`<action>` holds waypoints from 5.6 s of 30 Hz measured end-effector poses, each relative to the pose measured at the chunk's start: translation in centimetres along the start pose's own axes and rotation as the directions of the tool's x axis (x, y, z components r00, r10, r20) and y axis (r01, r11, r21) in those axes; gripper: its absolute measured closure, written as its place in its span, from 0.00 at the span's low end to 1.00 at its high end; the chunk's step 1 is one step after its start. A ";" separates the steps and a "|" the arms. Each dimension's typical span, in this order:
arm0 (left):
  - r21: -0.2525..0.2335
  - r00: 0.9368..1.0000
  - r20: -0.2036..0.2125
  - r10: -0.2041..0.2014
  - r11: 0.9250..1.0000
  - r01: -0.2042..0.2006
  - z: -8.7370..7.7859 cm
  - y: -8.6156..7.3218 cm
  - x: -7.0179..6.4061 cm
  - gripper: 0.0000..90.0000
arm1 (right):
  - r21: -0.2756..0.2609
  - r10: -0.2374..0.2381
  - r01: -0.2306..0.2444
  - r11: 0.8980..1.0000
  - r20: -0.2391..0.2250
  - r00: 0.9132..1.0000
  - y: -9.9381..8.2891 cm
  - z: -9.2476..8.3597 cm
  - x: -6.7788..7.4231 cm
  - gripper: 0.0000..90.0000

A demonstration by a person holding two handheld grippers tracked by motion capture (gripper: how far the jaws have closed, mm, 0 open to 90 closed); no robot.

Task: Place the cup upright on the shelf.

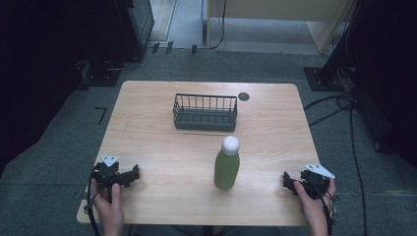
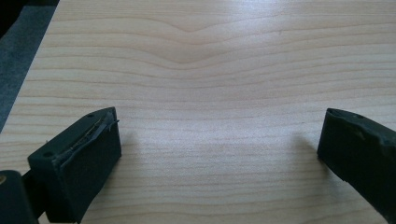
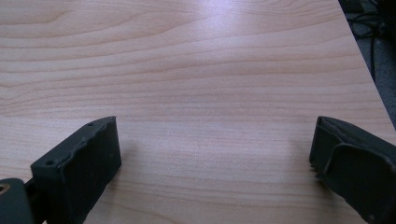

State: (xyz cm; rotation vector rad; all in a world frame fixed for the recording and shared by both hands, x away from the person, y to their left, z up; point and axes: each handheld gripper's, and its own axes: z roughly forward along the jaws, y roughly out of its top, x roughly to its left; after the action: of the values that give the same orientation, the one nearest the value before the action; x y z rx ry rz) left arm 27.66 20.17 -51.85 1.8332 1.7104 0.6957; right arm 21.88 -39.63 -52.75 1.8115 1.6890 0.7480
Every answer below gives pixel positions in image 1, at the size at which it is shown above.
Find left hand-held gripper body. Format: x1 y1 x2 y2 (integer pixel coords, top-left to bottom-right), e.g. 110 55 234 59
91 154 128 204

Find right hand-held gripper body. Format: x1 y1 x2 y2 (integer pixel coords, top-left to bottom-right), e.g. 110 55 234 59
296 163 336 201

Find green bottle with white cap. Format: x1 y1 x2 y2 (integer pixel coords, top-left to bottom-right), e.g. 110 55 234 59
213 135 241 191

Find dark wire basket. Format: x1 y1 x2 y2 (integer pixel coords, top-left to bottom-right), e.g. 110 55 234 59
172 92 239 133

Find person's right hand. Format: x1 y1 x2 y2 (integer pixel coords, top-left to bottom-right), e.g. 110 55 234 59
293 178 337 217

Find person's left hand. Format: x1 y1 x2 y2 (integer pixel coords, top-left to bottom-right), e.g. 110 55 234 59
90 182 125 216

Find dark box on floor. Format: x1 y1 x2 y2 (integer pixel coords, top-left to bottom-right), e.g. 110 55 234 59
351 84 393 153

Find person's legs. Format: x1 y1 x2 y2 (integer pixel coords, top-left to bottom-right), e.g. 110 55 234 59
131 224 283 236

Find black stand with flat base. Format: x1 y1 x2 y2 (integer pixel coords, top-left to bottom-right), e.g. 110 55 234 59
76 48 146 91

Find black stand with square base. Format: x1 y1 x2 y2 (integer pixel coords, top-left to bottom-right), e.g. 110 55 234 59
302 0 373 92

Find black equipment cabinet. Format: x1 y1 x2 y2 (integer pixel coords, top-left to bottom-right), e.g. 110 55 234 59
112 0 155 62

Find light wooden partition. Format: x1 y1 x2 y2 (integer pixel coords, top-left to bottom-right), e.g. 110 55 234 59
206 0 357 56

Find right hand-held gripper cable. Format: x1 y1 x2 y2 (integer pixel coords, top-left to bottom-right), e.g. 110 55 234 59
306 176 337 236

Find hand-held gripper cable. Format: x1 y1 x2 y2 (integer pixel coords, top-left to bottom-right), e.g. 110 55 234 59
83 165 101 236
306 176 337 236

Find left hand-held gripper cable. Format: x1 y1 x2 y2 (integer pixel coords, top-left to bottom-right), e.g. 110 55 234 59
83 165 101 236

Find long black floor cable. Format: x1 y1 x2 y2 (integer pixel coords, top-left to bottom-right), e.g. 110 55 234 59
348 103 369 236

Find looped black floor cable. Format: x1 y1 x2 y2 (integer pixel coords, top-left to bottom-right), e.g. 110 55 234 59
302 91 358 128

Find thin black hanging cable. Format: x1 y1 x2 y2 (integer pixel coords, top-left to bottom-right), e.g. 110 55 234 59
208 0 228 51

